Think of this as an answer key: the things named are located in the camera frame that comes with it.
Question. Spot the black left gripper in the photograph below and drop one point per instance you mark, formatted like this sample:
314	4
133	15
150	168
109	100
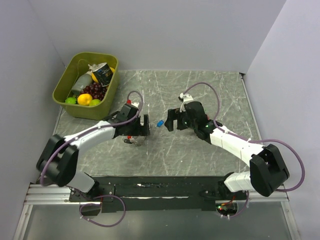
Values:
145	131

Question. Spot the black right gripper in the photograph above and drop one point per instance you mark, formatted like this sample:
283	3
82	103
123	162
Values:
173	114

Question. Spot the key with blue tag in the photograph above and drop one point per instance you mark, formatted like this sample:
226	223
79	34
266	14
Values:
159	124

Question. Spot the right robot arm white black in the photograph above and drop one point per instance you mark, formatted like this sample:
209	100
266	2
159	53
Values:
267	168

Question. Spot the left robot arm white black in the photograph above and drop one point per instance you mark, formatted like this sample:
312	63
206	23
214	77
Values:
59	159

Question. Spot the green lime right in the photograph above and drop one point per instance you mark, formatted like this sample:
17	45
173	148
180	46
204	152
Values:
94	102

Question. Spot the green lime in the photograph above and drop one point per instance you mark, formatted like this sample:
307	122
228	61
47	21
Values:
71	100
94	102

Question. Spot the dark red grape bunch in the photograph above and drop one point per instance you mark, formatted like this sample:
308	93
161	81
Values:
96	90

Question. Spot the yellow lemon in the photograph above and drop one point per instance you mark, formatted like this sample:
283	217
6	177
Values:
84	99

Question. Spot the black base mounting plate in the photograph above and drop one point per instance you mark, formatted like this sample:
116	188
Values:
151	193

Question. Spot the black crumpled paper cup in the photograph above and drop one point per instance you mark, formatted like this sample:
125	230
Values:
102	73

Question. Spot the green lime left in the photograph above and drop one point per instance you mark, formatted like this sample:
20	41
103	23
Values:
71	100

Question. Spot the grey plastic bottle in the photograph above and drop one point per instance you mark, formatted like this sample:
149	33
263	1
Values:
81	83

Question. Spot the olive green plastic bin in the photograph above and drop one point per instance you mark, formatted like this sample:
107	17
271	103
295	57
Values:
77	67

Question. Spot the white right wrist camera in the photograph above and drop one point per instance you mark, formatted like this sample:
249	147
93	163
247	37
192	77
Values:
184	99

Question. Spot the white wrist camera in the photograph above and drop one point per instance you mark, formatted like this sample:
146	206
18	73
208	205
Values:
184	99
136	104

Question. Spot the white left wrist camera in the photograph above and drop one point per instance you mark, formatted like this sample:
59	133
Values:
136	104

